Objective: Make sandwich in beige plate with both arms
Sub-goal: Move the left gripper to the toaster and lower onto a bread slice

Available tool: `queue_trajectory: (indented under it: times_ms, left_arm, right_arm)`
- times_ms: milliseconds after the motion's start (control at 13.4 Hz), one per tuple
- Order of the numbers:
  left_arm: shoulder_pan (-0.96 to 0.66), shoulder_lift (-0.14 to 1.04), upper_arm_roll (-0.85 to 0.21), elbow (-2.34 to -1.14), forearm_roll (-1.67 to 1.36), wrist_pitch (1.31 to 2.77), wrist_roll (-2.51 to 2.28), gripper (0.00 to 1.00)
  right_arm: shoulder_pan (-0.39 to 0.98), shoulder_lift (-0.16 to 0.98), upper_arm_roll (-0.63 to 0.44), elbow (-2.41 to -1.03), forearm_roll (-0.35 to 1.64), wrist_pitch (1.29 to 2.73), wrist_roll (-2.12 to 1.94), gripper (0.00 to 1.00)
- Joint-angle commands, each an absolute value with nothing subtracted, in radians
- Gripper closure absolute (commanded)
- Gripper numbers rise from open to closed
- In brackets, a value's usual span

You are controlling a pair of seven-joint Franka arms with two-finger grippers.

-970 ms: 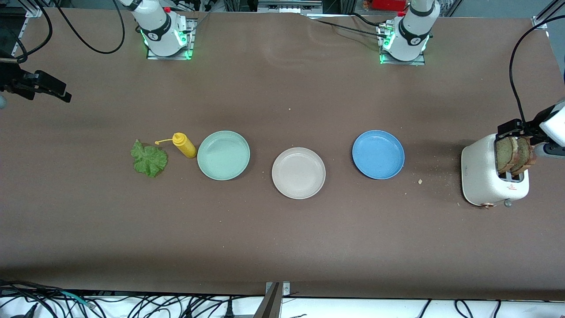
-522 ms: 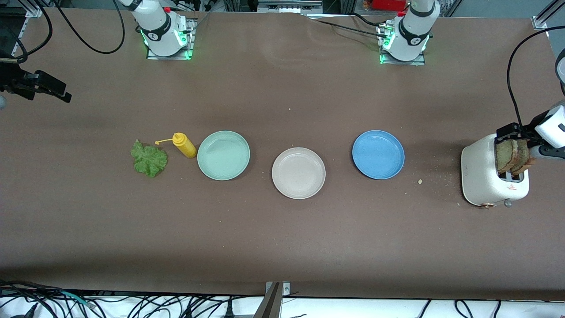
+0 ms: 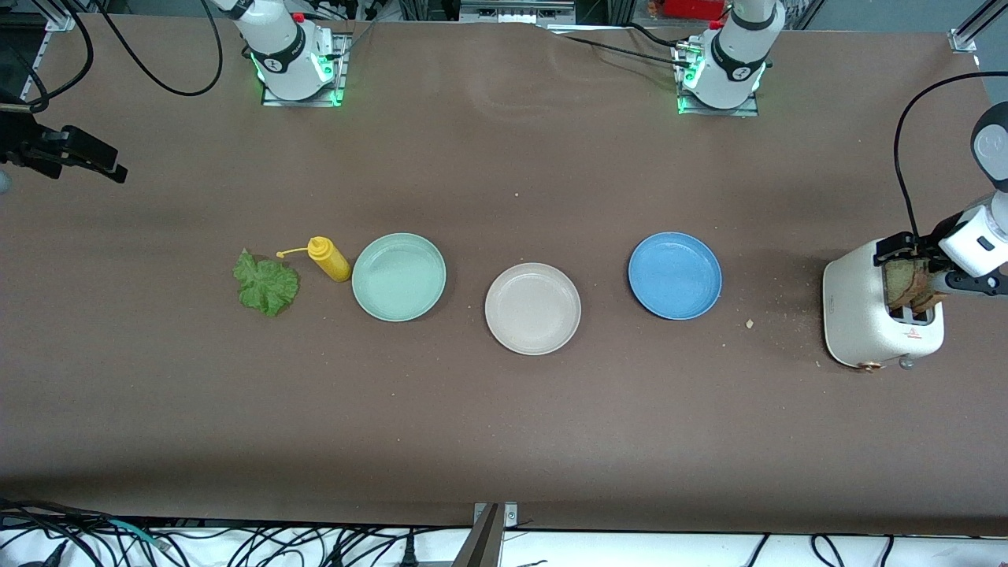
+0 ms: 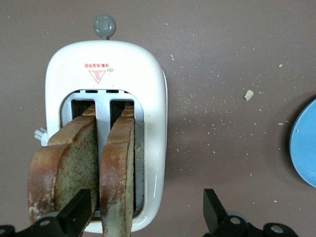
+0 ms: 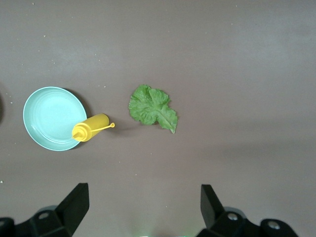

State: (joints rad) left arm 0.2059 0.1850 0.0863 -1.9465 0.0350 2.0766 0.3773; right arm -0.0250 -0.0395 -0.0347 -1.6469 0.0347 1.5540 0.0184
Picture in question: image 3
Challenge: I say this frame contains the green lettuce leaf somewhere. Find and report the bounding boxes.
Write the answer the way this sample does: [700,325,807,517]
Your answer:
[232,249,301,318]

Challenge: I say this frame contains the blue plate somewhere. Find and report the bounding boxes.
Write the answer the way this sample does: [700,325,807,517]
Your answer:
[628,232,723,321]

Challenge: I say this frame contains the mint green plate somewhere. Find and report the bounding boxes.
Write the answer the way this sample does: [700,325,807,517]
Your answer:
[351,232,447,323]

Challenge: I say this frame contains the beige plate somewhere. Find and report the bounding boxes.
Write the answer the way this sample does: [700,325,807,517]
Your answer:
[484,262,582,356]

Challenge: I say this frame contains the white two-slot toaster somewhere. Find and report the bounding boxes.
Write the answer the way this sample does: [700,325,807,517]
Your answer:
[822,238,946,372]

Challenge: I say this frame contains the yellow squeeze bottle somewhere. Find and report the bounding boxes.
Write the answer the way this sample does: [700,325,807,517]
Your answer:
[276,235,353,283]

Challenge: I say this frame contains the red box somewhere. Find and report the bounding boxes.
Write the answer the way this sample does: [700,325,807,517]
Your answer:
[660,0,735,20]

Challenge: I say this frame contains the grey metal fixture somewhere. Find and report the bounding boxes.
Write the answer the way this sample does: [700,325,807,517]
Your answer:
[459,0,577,24]

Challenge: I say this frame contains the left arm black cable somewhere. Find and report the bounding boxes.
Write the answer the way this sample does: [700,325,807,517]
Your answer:
[893,71,1008,241]

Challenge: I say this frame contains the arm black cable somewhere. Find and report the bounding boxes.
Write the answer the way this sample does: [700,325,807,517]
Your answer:
[893,71,1008,241]
[0,0,224,113]

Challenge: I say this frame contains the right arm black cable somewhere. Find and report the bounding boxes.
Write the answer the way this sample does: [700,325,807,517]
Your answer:
[0,0,224,113]

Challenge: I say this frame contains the aluminium frame rail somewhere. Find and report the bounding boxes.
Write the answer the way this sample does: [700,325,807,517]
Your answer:
[949,0,1008,54]
[16,0,83,103]

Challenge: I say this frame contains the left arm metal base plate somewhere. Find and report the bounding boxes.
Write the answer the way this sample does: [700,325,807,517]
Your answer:
[674,41,762,118]

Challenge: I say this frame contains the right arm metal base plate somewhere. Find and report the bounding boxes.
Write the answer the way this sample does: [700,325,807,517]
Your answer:
[260,31,351,108]

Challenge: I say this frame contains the black cable on table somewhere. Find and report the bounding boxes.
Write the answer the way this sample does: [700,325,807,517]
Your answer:
[539,22,698,70]

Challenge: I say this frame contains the teal floor cable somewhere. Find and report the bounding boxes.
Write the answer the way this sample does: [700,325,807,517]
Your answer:
[98,516,172,550]

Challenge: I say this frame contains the tangled black floor cables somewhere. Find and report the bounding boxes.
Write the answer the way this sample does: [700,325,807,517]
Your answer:
[0,496,473,567]

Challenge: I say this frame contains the aluminium table bracket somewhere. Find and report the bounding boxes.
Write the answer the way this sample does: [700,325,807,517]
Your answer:
[453,502,519,567]

